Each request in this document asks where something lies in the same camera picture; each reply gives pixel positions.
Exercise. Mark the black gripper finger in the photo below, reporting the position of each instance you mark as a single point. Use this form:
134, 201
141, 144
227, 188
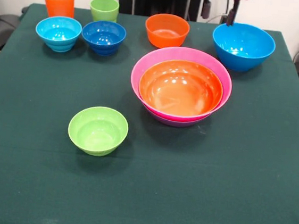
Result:
232, 13
206, 7

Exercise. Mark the wide orange bowl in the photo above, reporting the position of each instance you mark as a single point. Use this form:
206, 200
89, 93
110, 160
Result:
181, 91

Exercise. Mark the large pink bowl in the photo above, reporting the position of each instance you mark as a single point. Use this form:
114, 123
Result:
136, 75

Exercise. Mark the small dark blue bowl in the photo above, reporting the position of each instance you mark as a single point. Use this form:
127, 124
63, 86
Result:
103, 39

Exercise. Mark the purple bowl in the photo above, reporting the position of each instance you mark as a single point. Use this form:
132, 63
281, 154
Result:
176, 123

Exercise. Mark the orange cup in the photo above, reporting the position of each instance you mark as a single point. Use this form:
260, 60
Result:
59, 4

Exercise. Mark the small light blue bowl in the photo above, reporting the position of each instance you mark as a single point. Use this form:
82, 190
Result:
58, 34

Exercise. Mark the small green bowl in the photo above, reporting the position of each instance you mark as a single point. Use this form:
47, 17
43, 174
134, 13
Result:
97, 133

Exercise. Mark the medium blue bowl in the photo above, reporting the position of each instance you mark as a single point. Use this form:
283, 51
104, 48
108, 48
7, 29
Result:
243, 48

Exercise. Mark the small deep orange bowl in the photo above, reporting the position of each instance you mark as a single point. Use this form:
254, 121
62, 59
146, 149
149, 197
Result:
166, 29

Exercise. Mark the green cup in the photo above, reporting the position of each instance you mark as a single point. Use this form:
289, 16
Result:
104, 9

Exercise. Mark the dark green tablecloth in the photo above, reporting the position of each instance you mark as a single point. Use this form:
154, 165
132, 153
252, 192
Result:
140, 196

